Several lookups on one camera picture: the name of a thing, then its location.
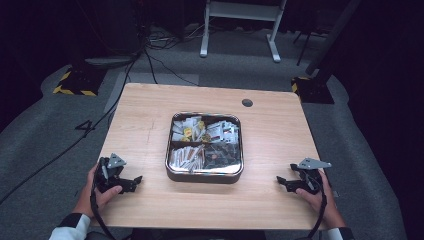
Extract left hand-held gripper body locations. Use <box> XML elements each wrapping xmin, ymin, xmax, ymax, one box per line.
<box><xmin>94</xmin><ymin>153</ymin><xmax>134</xmax><ymax>194</ymax></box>

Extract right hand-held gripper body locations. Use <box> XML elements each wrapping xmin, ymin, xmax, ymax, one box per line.
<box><xmin>289</xmin><ymin>157</ymin><xmax>333</xmax><ymax>195</ymax></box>

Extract clear plastic box lid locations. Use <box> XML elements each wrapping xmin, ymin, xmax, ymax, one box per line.
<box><xmin>165</xmin><ymin>112</ymin><xmax>244</xmax><ymax>176</ymax></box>

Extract dark square divided box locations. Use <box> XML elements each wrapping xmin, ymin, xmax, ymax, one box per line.
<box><xmin>164</xmin><ymin>111</ymin><xmax>245</xmax><ymax>185</ymax></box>

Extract person's left hand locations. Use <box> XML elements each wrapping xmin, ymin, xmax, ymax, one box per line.
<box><xmin>73</xmin><ymin>164</ymin><xmax>123</xmax><ymax>218</ymax></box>

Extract person's right hand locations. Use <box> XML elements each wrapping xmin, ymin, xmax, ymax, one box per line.
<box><xmin>296</xmin><ymin>170</ymin><xmax>347</xmax><ymax>230</ymax></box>

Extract pile of white stick packets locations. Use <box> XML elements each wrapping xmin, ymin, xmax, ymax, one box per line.
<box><xmin>169</xmin><ymin>144</ymin><xmax>205</xmax><ymax>173</ymax></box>

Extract pile of dark packets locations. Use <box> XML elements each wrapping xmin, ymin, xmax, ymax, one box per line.
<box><xmin>203</xmin><ymin>143</ymin><xmax>242</xmax><ymax>170</ymax></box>

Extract pile of yellow white packets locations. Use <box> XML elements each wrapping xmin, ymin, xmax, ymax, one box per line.
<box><xmin>171</xmin><ymin>116</ymin><xmax>206</xmax><ymax>143</ymax></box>

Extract pile of white red packets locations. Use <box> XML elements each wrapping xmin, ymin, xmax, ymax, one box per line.
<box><xmin>203</xmin><ymin>120</ymin><xmax>241</xmax><ymax>145</ymax></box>

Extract black yellow striped base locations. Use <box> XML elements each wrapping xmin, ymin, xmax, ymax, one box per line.
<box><xmin>52</xmin><ymin>66</ymin><xmax>108</xmax><ymax>98</ymax></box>
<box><xmin>290</xmin><ymin>75</ymin><xmax>335</xmax><ymax>105</ymax></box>

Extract black tripod legs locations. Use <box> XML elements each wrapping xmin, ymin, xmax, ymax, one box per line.
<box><xmin>293</xmin><ymin>28</ymin><xmax>323</xmax><ymax>67</ymax></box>

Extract white metal stand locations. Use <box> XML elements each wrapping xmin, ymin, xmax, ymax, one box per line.
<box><xmin>199</xmin><ymin>0</ymin><xmax>288</xmax><ymax>64</ymax></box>

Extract left hand-held gripper cable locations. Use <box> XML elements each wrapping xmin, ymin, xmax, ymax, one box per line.
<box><xmin>89</xmin><ymin>186</ymin><xmax>117</xmax><ymax>240</ymax></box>

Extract hand-held gripper cable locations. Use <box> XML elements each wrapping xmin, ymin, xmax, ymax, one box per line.
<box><xmin>305</xmin><ymin>176</ymin><xmax>328</xmax><ymax>240</ymax></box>
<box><xmin>89</xmin><ymin>186</ymin><xmax>117</xmax><ymax>240</ymax></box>

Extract right hand-held gripper cable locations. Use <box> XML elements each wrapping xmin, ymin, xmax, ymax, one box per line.
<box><xmin>305</xmin><ymin>176</ymin><xmax>328</xmax><ymax>240</ymax></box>

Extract long black floor cable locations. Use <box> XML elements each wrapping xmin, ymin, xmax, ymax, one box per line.
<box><xmin>0</xmin><ymin>49</ymin><xmax>148</xmax><ymax>206</ymax></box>

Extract thin black floor cable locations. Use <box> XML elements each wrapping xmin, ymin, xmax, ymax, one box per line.
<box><xmin>144</xmin><ymin>49</ymin><xmax>201</xmax><ymax>88</ymax></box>

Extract flat grey base plate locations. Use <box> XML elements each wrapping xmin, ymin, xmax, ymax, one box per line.
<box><xmin>84</xmin><ymin>55</ymin><xmax>135</xmax><ymax>68</ymax></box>

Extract black slanted post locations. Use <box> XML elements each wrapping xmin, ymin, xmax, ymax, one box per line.
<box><xmin>304</xmin><ymin>0</ymin><xmax>363</xmax><ymax>76</ymax></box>

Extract bundle of floor cables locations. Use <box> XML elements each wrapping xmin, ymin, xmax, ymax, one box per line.
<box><xmin>146</xmin><ymin>22</ymin><xmax>209</xmax><ymax>51</ymax></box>

